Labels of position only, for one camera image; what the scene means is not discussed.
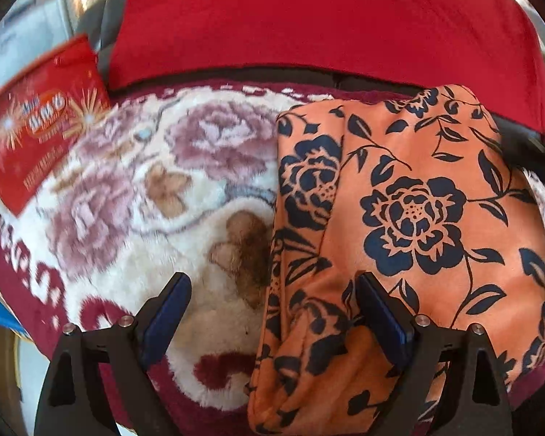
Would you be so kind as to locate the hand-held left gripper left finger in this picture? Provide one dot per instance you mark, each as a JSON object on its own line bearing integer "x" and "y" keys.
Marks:
{"x": 163, "y": 322}

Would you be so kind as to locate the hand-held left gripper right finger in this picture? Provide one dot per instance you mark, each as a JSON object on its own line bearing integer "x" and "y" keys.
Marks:
{"x": 386, "y": 322}

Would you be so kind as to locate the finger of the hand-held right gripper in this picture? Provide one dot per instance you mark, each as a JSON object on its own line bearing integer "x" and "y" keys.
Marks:
{"x": 540, "y": 159}

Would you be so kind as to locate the orange floral shirt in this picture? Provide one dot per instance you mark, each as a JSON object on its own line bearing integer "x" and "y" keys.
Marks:
{"x": 413, "y": 209}

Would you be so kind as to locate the floral plush blanket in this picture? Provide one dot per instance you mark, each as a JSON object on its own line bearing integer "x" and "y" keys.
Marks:
{"x": 163, "y": 168}

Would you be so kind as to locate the red printed box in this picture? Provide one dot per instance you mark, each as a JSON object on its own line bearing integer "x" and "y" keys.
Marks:
{"x": 41, "y": 131}

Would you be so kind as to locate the red blanket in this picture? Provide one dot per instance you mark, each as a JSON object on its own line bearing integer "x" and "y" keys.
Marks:
{"x": 322, "y": 27}

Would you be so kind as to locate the white standing air conditioner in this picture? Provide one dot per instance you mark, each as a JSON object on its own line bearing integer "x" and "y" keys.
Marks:
{"x": 36, "y": 32}

